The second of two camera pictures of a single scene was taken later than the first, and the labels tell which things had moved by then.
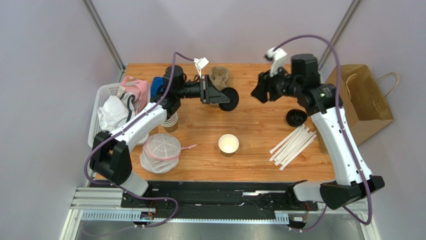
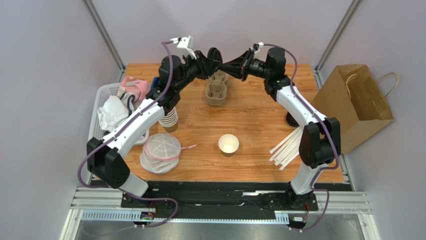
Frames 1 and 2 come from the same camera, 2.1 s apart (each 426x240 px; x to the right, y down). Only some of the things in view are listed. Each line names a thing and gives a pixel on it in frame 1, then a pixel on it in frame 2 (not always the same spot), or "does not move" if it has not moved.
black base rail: x=200 y=199 does not move
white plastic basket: x=104 y=92 does not move
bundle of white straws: x=289 y=148 does not move
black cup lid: x=232 y=94 to x=215 y=54
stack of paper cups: x=170 y=125 does not move
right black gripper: x=269 y=86 to x=247 y=65
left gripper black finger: x=213 y=94 to x=210 y=65
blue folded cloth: x=156 y=82 does not move
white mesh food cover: x=161 y=153 does not move
